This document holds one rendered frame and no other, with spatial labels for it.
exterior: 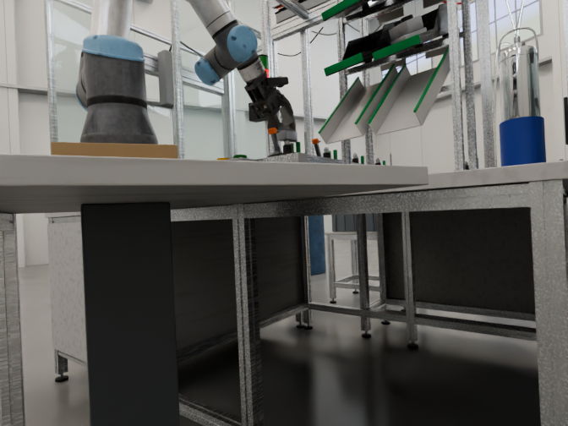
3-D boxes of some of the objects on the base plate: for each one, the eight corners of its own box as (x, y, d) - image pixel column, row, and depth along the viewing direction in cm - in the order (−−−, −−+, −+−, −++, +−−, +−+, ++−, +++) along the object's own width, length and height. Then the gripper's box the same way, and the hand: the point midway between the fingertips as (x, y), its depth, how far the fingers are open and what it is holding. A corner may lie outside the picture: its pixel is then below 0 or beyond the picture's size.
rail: (299, 188, 101) (297, 149, 102) (124, 205, 156) (123, 179, 156) (311, 189, 106) (309, 150, 106) (137, 205, 160) (135, 180, 160)
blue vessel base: (546, 184, 142) (543, 113, 142) (499, 188, 152) (496, 121, 152) (548, 186, 154) (545, 120, 155) (505, 188, 164) (501, 127, 164)
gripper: (233, 90, 115) (266, 145, 127) (263, 79, 108) (295, 139, 120) (246, 75, 120) (277, 130, 132) (275, 65, 113) (305, 124, 125)
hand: (287, 127), depth 127 cm, fingers closed on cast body, 4 cm apart
